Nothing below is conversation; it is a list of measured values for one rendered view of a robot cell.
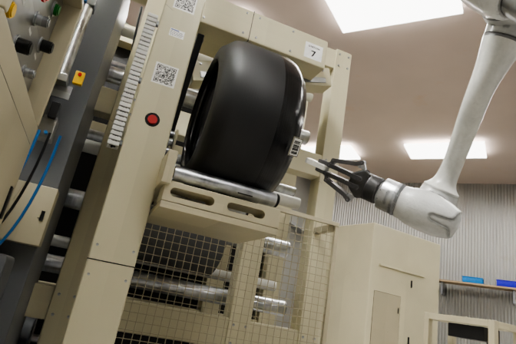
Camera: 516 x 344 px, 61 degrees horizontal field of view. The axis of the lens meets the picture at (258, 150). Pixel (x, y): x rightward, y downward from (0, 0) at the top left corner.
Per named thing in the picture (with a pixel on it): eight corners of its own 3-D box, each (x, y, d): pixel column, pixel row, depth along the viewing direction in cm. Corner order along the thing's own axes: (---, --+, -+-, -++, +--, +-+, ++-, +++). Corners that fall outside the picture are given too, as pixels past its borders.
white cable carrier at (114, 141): (107, 142, 130) (148, 11, 146) (106, 147, 135) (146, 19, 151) (121, 147, 132) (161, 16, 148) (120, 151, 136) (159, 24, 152)
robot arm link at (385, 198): (388, 217, 115) (368, 207, 118) (397, 214, 123) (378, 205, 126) (401, 185, 113) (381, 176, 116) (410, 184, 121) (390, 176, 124)
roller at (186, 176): (167, 175, 131) (167, 181, 127) (171, 162, 130) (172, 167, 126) (272, 204, 141) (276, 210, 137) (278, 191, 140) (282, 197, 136)
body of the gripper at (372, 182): (382, 177, 117) (351, 164, 122) (370, 206, 118) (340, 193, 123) (389, 177, 123) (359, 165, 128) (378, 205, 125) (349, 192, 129)
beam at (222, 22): (196, 19, 181) (204, -10, 186) (183, 48, 203) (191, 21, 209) (325, 68, 198) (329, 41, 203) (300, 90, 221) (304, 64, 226)
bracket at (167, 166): (160, 181, 121) (169, 148, 124) (142, 203, 156) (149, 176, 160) (172, 184, 122) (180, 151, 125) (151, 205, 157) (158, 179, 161)
